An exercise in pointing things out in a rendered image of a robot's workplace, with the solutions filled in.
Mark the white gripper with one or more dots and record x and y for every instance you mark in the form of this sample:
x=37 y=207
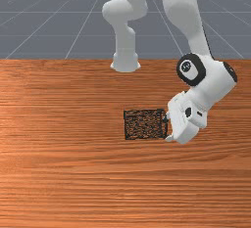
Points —
x=183 y=121

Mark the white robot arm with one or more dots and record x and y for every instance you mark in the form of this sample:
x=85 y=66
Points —
x=183 y=13

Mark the dark mesh basket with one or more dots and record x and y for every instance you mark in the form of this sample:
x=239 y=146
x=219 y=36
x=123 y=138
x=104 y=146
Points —
x=143 y=124

